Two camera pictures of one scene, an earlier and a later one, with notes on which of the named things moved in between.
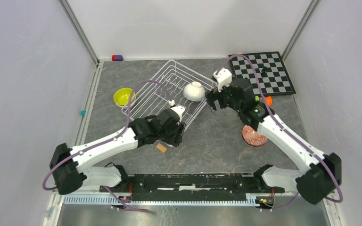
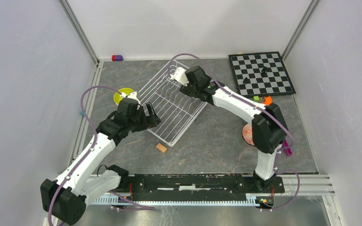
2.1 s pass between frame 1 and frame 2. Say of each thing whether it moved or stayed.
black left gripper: moved
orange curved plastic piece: stayed
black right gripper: moved
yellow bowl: stayed
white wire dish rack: stayed
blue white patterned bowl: stayed
